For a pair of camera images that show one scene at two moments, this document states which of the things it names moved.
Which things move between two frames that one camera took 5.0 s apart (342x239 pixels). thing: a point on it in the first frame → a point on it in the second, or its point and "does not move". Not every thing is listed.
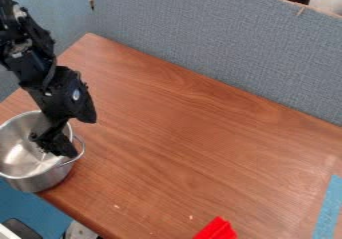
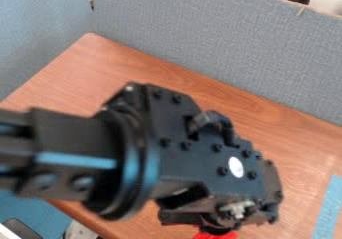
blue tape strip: x=329 y=210 does not move
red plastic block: x=218 y=229 does not move
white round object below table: x=79 y=231 does not move
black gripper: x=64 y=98 → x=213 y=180
